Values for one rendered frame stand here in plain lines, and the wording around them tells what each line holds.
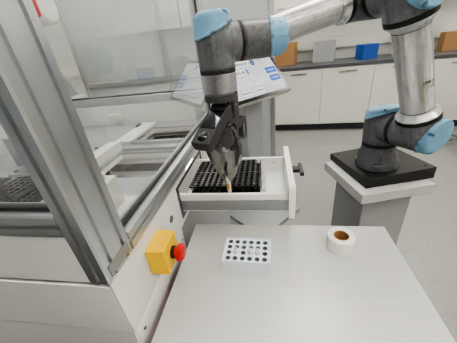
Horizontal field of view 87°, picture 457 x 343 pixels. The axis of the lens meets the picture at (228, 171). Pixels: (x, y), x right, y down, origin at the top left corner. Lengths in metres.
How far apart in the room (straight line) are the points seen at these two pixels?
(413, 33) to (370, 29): 3.65
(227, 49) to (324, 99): 3.26
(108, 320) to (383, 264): 0.64
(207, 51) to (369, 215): 0.88
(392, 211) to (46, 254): 1.11
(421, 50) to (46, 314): 1.05
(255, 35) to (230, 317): 0.59
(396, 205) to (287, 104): 2.77
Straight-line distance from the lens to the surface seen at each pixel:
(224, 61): 0.51
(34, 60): 0.39
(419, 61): 0.84
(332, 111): 3.79
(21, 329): 0.80
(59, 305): 0.63
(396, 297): 0.70
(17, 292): 0.66
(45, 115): 0.38
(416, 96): 0.88
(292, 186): 0.67
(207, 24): 0.51
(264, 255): 0.68
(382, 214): 1.15
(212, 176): 0.81
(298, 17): 0.74
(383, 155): 1.05
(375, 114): 1.01
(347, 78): 3.72
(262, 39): 0.55
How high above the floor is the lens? 1.28
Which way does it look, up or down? 28 degrees down
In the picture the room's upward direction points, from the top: 7 degrees counter-clockwise
